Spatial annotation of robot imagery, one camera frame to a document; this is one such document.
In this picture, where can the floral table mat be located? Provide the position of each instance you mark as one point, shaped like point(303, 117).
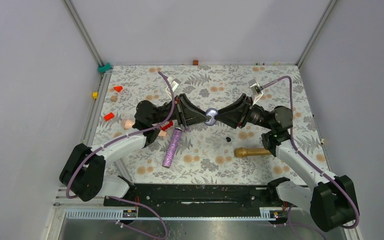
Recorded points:
point(203, 155)

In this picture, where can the gold microphone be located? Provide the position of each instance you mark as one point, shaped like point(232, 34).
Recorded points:
point(242, 152)

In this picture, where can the red triangular block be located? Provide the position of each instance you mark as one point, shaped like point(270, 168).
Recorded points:
point(118, 88)

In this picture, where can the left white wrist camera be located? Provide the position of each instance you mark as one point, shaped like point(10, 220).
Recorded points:
point(173, 84)

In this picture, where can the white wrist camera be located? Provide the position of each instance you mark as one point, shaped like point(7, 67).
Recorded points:
point(256, 91)
point(173, 84)

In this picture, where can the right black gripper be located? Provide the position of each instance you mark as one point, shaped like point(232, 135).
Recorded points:
point(237, 115)

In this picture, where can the red rectangular block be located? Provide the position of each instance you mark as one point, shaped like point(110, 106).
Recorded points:
point(109, 116)

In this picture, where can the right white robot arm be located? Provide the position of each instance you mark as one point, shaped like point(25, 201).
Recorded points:
point(329, 199)

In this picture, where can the red toy block tray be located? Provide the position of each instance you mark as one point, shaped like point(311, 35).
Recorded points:
point(167, 126)

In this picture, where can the teal clamp block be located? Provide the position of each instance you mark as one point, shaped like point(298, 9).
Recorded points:
point(104, 68)

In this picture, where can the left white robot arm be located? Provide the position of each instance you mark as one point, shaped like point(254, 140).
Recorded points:
point(83, 173)

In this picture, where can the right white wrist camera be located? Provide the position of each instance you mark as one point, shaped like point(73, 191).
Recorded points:
point(256, 91)

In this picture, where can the purple glitter microphone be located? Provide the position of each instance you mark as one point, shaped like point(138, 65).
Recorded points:
point(172, 147)

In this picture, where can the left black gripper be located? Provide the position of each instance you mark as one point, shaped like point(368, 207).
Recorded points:
point(187, 113)

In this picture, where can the yellow cube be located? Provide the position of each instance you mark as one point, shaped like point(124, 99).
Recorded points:
point(95, 95)

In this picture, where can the lavender earbud charging case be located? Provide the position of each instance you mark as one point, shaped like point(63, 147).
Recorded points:
point(211, 113)

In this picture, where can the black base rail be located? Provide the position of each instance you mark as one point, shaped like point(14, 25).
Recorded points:
point(195, 201)

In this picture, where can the peach pink microphone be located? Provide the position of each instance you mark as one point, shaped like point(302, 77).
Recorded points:
point(128, 124)

